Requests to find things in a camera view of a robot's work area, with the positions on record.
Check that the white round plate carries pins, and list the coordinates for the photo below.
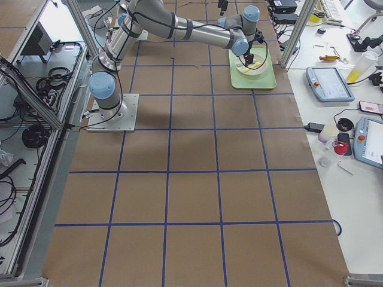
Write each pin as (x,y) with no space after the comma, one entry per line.
(250,64)

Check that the smartphone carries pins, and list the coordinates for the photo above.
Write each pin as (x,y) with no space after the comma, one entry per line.
(374,108)

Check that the yellow plastic fork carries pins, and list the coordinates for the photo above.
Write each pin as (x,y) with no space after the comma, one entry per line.
(251,67)

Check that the aluminium frame post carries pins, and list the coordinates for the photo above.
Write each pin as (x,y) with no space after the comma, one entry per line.
(304,14)

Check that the black power adapter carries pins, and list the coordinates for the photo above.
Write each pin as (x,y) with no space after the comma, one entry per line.
(314,127)

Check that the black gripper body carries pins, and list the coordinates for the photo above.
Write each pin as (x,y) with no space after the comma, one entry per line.
(248,56)

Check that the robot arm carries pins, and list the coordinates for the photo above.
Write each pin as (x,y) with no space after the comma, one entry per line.
(236,33)
(222,5)

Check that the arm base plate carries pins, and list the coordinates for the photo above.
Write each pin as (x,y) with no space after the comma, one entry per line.
(118,119)

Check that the red round object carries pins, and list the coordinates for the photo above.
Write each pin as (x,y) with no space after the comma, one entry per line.
(340,148)

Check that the yellow liquid bottle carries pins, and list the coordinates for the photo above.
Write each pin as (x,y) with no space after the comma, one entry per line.
(366,60)

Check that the light green tray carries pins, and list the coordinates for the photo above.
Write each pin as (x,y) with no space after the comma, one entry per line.
(259,75)

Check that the teach pendant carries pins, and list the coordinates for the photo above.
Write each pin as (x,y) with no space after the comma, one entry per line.
(328,84)
(367,144)

